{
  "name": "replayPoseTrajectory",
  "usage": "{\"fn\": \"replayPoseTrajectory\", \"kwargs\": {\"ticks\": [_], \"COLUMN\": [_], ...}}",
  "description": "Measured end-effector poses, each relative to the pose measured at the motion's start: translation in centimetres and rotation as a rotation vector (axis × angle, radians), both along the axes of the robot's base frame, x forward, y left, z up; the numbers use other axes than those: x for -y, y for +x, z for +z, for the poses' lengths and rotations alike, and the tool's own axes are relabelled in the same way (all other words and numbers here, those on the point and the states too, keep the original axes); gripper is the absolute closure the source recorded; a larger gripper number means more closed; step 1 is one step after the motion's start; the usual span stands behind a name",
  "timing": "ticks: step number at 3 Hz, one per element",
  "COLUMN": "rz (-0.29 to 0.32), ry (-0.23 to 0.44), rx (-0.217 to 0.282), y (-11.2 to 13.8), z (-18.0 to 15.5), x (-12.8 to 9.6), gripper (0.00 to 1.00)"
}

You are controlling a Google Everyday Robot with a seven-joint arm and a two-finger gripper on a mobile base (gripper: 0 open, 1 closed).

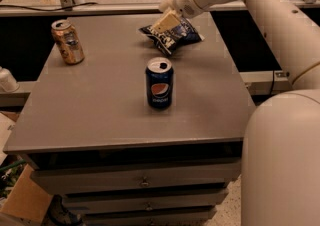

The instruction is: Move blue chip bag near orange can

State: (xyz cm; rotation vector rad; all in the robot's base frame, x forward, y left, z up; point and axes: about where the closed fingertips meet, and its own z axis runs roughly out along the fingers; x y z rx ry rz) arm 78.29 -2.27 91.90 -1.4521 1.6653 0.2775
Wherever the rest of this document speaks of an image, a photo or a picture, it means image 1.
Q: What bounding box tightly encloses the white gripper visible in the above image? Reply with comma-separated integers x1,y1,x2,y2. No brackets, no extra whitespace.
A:
152,0,203,33

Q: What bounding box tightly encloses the blue chip bag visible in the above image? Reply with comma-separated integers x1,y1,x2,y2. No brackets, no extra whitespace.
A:
139,17,203,56

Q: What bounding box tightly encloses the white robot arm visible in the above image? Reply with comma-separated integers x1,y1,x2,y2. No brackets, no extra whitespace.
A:
159,0,320,226

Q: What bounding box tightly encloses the blue Pepsi can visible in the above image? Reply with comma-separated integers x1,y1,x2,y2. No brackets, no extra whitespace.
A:
145,57,174,109

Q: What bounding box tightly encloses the orange soda can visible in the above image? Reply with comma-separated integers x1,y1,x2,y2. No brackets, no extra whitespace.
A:
51,19,85,65

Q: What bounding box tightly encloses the grey metal railing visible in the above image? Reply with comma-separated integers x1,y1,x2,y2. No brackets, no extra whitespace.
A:
0,0,320,17

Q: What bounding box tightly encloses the grey drawer cabinet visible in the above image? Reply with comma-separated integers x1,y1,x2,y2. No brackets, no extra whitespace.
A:
4,14,255,226

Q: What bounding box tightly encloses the top drawer knob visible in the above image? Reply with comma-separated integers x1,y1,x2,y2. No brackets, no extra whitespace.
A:
140,177,150,188

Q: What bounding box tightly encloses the drawer knob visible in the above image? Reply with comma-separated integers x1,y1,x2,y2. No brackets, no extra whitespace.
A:
145,203,154,211
140,177,150,188

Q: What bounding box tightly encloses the white cylinder at left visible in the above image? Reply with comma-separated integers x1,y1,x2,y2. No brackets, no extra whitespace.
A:
0,67,19,92

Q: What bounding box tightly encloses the middle drawer knob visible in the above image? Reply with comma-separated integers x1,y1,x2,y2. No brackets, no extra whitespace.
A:
145,203,154,211

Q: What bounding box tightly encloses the cardboard box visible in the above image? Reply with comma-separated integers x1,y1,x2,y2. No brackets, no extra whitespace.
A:
0,165,53,226

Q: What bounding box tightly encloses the black cable on rail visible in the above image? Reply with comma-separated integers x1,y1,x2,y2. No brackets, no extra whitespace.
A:
0,1,98,12

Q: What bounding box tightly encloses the black hanging cable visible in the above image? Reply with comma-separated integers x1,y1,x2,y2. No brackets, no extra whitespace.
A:
268,69,278,95

